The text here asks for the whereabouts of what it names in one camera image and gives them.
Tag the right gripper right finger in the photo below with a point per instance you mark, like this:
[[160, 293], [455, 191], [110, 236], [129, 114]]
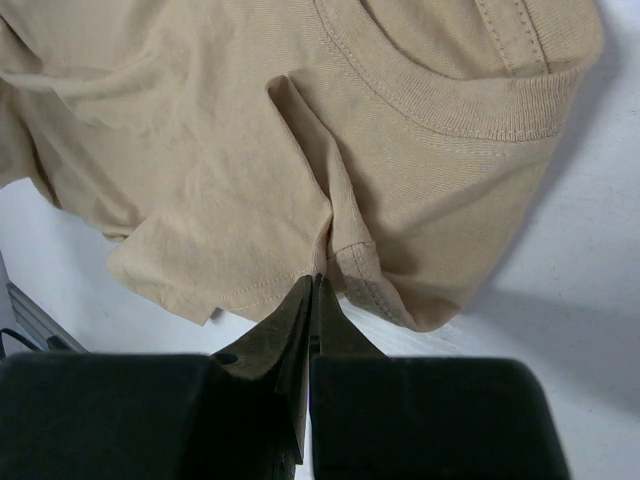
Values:
[[379, 417]]

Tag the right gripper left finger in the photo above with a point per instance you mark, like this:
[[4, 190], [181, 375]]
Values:
[[236, 414]]

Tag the beige t shirt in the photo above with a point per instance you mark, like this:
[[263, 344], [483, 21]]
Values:
[[231, 147]]

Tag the aluminium frame rail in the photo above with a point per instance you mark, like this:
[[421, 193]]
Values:
[[26, 326]]

